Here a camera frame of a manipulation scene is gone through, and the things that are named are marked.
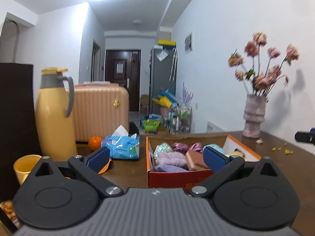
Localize light blue fluffy plush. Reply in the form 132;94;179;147
202;143;226;155

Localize white yellow sheep plush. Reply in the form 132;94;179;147
227;149;245;159

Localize red brown sponge block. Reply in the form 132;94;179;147
185;150;209;171

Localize lilac fluffy towel roll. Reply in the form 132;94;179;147
156;152;187;168

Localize mauve satin scrunchie bonnet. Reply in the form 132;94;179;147
171;142;203;154

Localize iridescent plastic ball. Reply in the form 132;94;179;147
153;142;173;160

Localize purple linen drawstring pouch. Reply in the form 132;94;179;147
153;165;188;173

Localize orange fruit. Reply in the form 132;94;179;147
88;136;103;152

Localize yellow dried petals crumbs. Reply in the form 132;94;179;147
271;142;294;156

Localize blue tissue pack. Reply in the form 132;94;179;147
101;125;139;160

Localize yellow thermos jug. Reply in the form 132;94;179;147
35;67;77;161

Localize black stool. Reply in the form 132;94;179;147
129;122;139;136

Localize pink ribbed vase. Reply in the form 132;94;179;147
243;94;266;139

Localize pink ribbed suitcase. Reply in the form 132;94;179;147
71;82;129;142

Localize yellow ceramic mug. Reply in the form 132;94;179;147
13;155;42;185

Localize red orange cardboard box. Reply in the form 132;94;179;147
145;133;261;191

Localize black paper shopping bag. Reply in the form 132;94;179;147
0;19;42;201

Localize dried pink roses bouquet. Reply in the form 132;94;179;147
227;31;300;102

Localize yellow blue bag pile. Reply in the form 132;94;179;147
152;89;179;108

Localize snack packet with nuts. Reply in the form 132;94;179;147
1;200;20;228

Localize dark brown entrance door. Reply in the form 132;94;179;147
105;50;141;112

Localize grey refrigerator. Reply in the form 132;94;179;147
149;45;176;114

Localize orange cloth strap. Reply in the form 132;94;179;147
98;159;114;175

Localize wire storage rack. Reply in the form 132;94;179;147
169;105;192;134

